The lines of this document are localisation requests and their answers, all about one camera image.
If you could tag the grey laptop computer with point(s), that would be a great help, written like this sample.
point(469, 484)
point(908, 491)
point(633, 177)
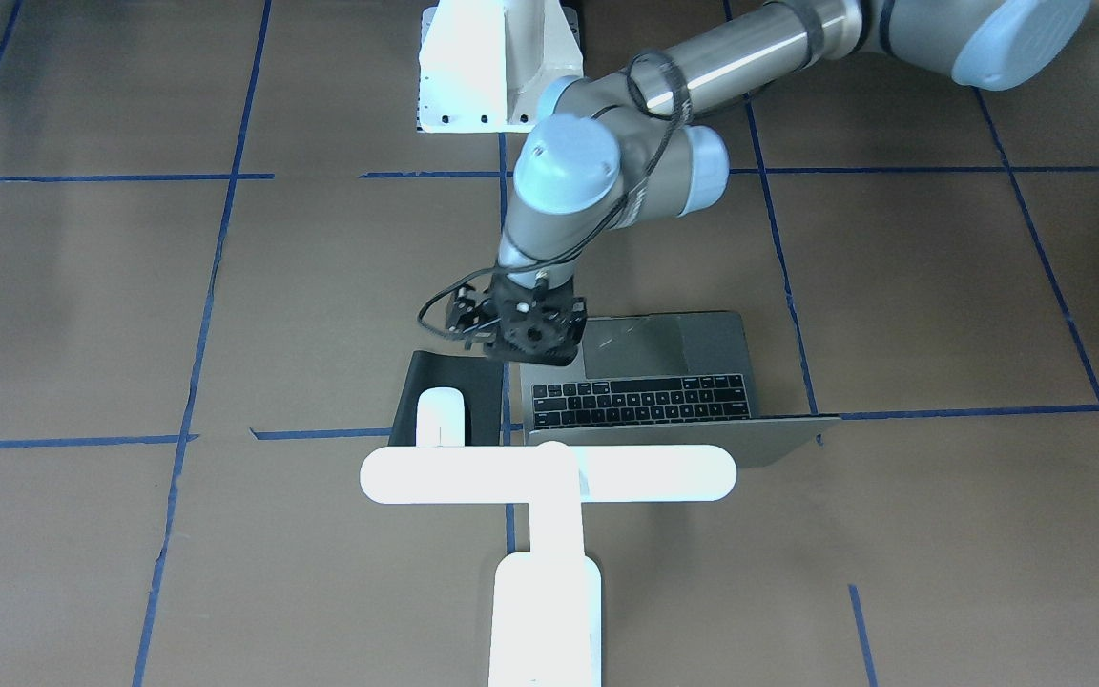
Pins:
point(663, 379)

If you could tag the white wireless mouse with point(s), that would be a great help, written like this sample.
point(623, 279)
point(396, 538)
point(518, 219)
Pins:
point(441, 418)

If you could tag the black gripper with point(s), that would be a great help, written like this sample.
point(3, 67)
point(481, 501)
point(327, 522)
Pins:
point(466, 316)

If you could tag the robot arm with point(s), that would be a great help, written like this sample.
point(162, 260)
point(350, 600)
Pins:
point(604, 154)

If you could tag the white desk lamp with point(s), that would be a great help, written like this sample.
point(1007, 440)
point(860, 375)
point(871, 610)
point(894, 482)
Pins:
point(547, 610)

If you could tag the black mouse pad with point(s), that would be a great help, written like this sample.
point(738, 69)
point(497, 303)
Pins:
point(481, 381)

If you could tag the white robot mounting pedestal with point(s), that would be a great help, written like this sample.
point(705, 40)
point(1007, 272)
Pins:
point(484, 65)

